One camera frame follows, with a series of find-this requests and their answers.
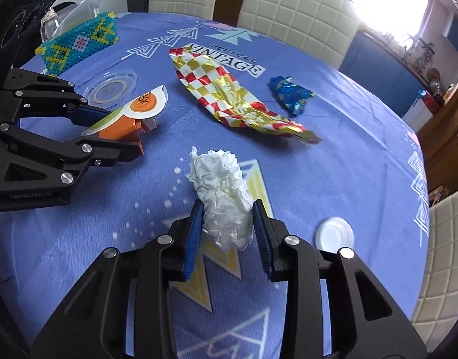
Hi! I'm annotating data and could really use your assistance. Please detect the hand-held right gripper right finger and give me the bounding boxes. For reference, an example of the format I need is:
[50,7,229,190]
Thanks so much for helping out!
[252,200,426,359]

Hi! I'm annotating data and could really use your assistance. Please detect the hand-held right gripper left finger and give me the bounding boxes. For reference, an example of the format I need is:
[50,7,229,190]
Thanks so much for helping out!
[30,200,204,359]

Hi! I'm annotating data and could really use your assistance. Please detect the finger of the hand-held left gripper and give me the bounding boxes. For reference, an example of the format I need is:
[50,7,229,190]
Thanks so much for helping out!
[0,69,111,130]
[0,123,144,191]

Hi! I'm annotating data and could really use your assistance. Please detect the orange green paper packet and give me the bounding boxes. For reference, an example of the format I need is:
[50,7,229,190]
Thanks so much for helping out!
[81,85,169,156]

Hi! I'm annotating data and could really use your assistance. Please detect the clear plastic lid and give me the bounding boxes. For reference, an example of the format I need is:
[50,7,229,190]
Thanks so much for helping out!
[83,69,137,110]

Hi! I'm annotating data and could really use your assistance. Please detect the beaded tissue box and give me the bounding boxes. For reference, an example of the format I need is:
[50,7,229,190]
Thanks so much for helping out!
[35,12,120,77]

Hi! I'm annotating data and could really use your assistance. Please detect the white round bottle cap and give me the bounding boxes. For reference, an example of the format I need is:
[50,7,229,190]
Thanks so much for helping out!
[314,217,355,253]

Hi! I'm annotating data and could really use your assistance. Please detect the red gold checkered wrapper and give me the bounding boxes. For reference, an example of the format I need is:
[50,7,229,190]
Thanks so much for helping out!
[169,44,322,144]

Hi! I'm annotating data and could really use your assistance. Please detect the blue foil candy wrapper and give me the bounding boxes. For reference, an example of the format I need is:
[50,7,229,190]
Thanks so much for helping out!
[268,75,315,116]

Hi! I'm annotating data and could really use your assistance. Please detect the wooden glass cabinet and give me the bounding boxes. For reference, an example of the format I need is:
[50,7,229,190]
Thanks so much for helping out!
[214,0,248,27]

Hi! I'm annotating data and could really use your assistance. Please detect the white floor appliance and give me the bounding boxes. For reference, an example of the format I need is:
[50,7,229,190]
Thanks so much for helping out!
[403,99,428,133]

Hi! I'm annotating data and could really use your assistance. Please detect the blue kitchen counter cabinets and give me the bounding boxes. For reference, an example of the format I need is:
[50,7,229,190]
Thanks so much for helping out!
[339,32,428,118]

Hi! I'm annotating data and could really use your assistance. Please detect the wooden display cabinet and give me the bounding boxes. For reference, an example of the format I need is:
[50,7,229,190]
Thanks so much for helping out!
[416,60,458,203]

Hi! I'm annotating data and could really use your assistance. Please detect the red container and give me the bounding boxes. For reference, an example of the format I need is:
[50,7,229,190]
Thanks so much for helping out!
[423,93,445,116]

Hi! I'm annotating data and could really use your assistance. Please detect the wide cream padded chair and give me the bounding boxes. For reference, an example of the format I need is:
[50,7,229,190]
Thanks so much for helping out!
[237,0,362,70]

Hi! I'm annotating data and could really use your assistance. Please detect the bright kitchen window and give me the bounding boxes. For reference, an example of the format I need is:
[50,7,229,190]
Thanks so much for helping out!
[345,0,432,38]

